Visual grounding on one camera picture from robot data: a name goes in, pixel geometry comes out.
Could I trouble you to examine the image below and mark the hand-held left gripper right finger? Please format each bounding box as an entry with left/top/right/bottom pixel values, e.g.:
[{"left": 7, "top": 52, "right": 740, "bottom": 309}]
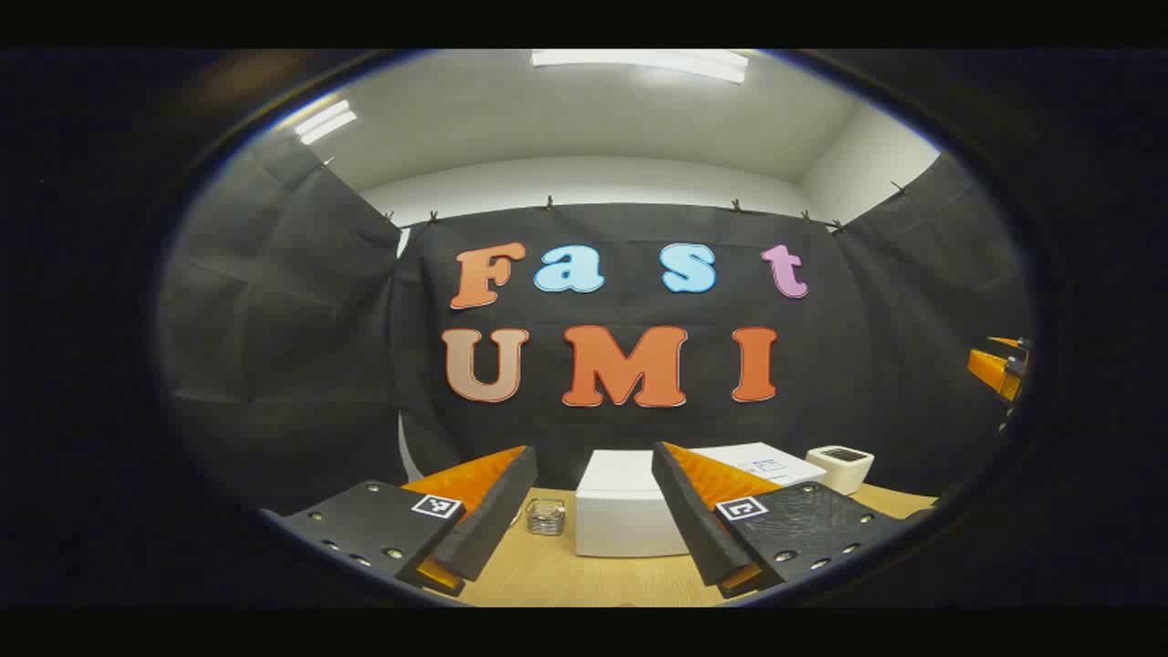
[{"left": 651, "top": 442, "right": 933, "bottom": 600}]

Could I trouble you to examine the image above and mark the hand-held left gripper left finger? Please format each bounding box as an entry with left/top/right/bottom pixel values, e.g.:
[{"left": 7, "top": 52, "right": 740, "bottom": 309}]
[{"left": 260, "top": 445, "right": 539, "bottom": 600}]

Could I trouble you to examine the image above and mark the ceiling light panel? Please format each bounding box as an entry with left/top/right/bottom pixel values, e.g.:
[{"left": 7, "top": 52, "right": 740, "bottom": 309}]
[{"left": 294, "top": 99, "right": 359, "bottom": 145}]

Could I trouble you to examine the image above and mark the small glass jar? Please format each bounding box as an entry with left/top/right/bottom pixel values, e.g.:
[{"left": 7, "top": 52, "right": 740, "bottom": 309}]
[{"left": 525, "top": 497, "right": 568, "bottom": 537}]

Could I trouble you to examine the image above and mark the white microwave oven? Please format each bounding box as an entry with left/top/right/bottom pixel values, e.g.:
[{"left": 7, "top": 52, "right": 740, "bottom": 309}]
[{"left": 575, "top": 443, "right": 827, "bottom": 558}]

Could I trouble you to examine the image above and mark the white toaster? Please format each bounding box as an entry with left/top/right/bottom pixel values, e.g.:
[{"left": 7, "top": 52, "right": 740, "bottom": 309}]
[{"left": 806, "top": 445, "right": 875, "bottom": 495}]

